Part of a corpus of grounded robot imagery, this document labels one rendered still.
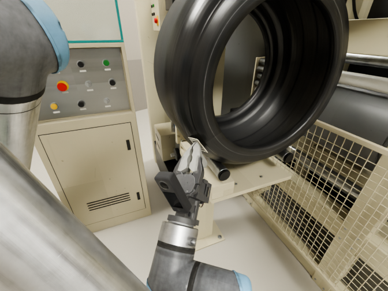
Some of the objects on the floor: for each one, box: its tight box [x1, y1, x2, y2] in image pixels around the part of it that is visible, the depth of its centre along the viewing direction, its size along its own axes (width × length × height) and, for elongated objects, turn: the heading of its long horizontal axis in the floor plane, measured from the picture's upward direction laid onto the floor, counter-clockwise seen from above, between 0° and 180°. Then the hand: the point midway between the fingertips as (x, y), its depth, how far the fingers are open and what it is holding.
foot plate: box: [195, 219, 225, 251], centre depth 149 cm, size 27×27×2 cm
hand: (193, 145), depth 54 cm, fingers closed
